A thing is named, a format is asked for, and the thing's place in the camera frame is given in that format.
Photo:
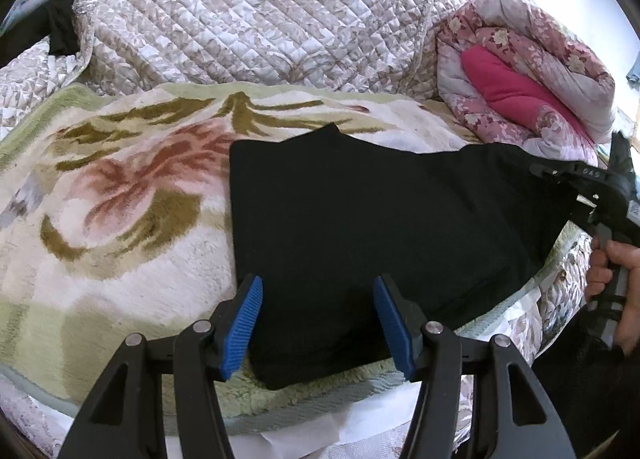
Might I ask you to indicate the floral fleece blanket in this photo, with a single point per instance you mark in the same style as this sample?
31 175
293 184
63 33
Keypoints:
125 239

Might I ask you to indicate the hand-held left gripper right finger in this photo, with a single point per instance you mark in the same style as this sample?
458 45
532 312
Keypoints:
392 324

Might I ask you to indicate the person's right hand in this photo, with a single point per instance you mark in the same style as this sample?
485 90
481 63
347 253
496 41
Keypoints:
600 269

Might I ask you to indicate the person's dark trouser leg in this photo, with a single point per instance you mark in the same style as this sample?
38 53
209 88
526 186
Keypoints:
575 389

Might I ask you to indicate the white bed sheet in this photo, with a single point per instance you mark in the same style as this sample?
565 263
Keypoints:
340 434

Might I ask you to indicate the dark hanging clothes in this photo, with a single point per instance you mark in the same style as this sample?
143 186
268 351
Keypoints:
62 24

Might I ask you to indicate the plain pink pillow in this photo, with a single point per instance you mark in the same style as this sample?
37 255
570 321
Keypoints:
505 89

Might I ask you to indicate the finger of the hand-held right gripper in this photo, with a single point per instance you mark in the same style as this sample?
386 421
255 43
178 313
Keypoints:
607 219
575 173

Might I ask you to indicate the quilted beige bedspread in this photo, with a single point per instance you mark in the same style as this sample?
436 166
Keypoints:
250 14

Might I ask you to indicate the black pants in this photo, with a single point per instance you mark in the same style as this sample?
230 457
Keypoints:
350 219

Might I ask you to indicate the pink floral comforter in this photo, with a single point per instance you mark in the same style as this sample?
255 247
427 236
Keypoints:
540 59

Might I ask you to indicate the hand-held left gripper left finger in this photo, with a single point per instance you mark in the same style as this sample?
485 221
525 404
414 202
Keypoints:
242 324

